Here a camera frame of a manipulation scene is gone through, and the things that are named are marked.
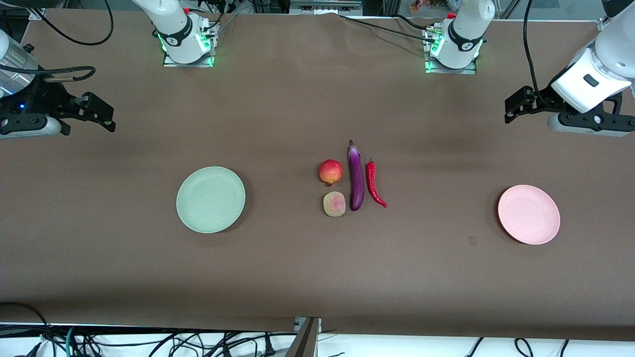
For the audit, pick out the pink green peach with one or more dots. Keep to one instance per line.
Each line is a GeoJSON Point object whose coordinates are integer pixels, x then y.
{"type": "Point", "coordinates": [334, 204]}

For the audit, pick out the aluminium frame post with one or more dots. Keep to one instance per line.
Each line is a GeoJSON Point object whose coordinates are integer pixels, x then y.
{"type": "Point", "coordinates": [305, 342]}

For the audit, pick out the red pomegranate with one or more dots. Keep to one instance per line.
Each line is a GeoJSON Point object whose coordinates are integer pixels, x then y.
{"type": "Point", "coordinates": [330, 171]}

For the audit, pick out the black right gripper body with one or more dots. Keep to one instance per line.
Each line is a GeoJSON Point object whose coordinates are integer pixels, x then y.
{"type": "Point", "coordinates": [43, 97]}

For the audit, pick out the pink round plate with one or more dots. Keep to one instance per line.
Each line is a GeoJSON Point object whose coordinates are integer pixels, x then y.
{"type": "Point", "coordinates": [529, 214]}

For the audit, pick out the silver aluminium frame rail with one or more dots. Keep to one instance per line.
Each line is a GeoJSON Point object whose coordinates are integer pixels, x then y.
{"type": "Point", "coordinates": [322, 6]}

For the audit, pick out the red chili pepper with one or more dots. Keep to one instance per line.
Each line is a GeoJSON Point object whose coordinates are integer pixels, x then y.
{"type": "Point", "coordinates": [371, 178]}

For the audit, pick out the brown table cover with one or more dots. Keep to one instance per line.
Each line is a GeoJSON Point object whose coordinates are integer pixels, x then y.
{"type": "Point", "coordinates": [317, 272]}

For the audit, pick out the red orange background item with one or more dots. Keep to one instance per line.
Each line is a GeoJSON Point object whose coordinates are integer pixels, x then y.
{"type": "Point", "coordinates": [426, 5]}

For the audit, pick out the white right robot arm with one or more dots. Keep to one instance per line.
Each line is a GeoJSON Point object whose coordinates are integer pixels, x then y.
{"type": "Point", "coordinates": [176, 34]}

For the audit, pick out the purple eggplant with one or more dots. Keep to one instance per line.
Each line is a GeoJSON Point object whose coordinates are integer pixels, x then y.
{"type": "Point", "coordinates": [356, 183]}

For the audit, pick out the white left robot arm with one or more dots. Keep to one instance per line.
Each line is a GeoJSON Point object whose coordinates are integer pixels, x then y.
{"type": "Point", "coordinates": [464, 34]}

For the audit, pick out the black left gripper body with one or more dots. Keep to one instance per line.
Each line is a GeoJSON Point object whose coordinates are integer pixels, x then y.
{"type": "Point", "coordinates": [542, 98]}

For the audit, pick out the pale green round plate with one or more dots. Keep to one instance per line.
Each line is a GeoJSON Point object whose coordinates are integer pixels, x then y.
{"type": "Point", "coordinates": [211, 200]}

